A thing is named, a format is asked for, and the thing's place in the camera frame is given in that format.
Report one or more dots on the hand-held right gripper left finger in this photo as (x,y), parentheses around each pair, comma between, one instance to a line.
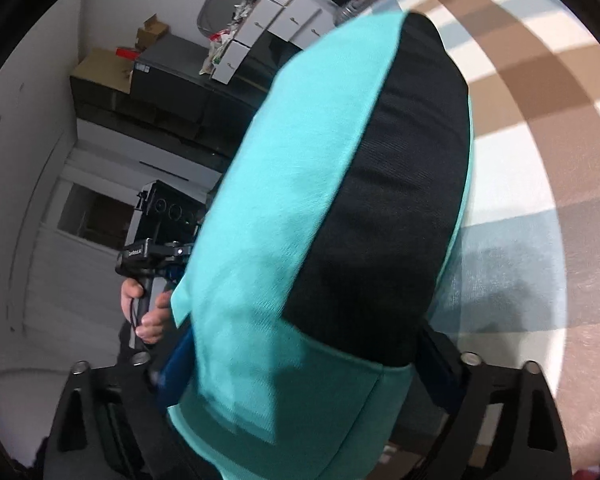
(175,365)

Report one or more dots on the dark wardrobe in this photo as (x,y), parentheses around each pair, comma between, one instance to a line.
(155,120)

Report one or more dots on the silver suitcase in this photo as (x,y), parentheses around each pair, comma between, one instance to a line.
(365,5)

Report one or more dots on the person's left hand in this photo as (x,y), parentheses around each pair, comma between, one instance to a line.
(152,322)

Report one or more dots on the large cardboard box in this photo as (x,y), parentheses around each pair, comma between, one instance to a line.
(102,72)

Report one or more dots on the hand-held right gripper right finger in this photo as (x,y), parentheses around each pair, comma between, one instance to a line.
(442,375)

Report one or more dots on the pile of desk clutter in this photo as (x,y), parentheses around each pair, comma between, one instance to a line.
(222,42)

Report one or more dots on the teal zip jacket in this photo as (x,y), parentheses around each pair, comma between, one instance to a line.
(260,210)

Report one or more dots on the small open cardboard box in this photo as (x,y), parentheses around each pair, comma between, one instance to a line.
(152,32)

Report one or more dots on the white drawer desk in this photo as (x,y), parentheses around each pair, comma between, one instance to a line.
(280,15)

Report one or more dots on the grey folding chair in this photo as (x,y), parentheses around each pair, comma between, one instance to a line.
(215,7)

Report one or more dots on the black tall cabinet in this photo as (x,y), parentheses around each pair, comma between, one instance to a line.
(180,65)

